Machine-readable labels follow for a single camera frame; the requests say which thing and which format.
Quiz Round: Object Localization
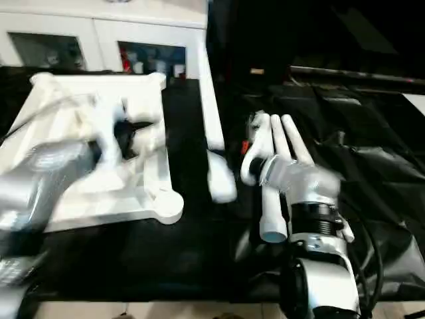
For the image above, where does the white paper sheet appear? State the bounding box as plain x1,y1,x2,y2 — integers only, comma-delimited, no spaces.
400,92,425,118

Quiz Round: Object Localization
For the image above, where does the long black rod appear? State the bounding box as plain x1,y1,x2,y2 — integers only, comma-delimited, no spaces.
288,65,425,87

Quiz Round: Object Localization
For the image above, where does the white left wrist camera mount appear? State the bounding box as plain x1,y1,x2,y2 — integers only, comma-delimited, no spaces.
94,94,129,169

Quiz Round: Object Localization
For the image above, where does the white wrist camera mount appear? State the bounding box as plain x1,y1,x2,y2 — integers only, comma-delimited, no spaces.
240,110,277,187
94,94,129,169

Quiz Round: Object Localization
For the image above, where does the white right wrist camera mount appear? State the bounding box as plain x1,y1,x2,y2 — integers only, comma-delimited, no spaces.
240,110,277,187

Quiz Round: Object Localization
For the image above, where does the white plastic table top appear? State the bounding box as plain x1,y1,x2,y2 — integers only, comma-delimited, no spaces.
0,72,185,233

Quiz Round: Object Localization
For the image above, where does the white glass-door cabinet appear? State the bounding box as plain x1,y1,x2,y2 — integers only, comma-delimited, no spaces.
0,0,209,80

